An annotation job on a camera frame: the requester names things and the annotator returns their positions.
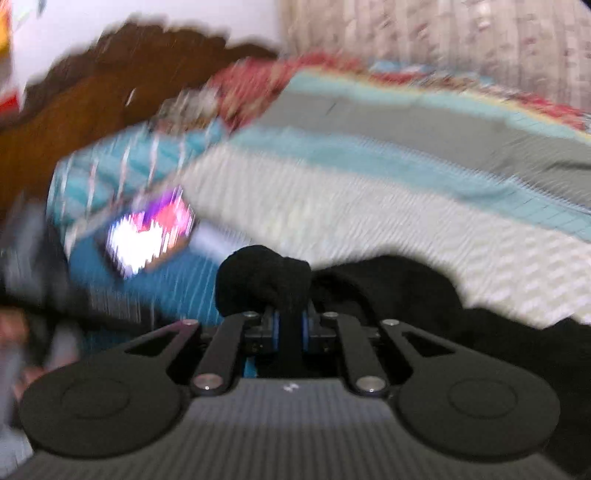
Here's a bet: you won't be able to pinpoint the blue grey printed bed sheet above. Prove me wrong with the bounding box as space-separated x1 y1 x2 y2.
46 69 591 342

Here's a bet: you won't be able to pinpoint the phone with lit screen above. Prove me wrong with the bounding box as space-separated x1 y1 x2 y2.
104 185 199 280

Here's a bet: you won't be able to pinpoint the brown wooden headboard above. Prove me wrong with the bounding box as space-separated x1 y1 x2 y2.
0 21 280 217

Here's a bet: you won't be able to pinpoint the beige leaf-print curtain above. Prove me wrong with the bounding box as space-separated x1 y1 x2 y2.
279 0 591 112

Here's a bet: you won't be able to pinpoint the colourful wall item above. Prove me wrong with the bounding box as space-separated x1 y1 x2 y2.
0 0 49 114

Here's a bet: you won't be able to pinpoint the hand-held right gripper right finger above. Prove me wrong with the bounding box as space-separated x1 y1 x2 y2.
300 310 455 398

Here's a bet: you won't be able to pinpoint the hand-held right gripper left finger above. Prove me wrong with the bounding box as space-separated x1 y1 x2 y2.
124 310 281 398

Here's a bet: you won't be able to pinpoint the red floral blanket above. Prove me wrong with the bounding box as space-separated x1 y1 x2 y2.
208 53 591 132

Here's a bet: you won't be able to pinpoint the black pants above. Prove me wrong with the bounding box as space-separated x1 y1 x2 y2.
216 244 591 476

